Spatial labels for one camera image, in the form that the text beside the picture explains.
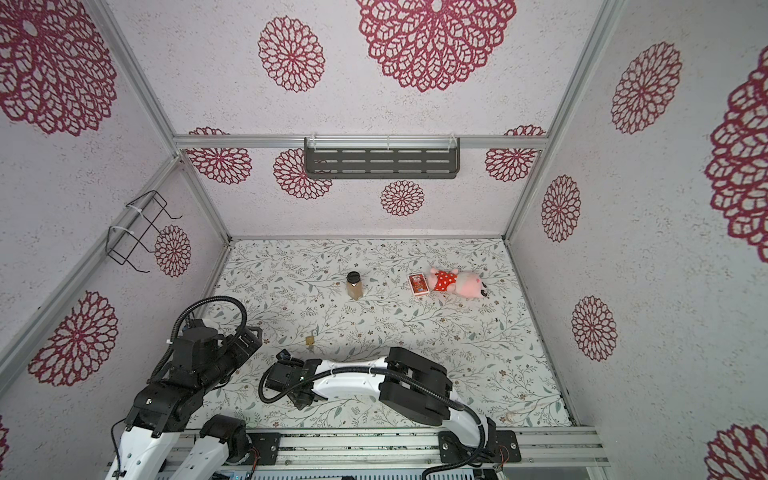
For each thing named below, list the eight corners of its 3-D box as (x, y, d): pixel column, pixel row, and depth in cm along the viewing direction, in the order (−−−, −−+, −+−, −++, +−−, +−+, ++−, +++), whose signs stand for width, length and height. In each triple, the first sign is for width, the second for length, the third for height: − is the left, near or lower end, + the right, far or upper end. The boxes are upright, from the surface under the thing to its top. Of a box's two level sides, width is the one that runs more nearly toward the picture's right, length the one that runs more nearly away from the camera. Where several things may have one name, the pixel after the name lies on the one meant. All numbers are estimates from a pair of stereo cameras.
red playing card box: (414, 297, 106) (415, 293, 104) (408, 278, 111) (408, 274, 109) (429, 295, 106) (430, 291, 104) (422, 276, 112) (423, 272, 110)
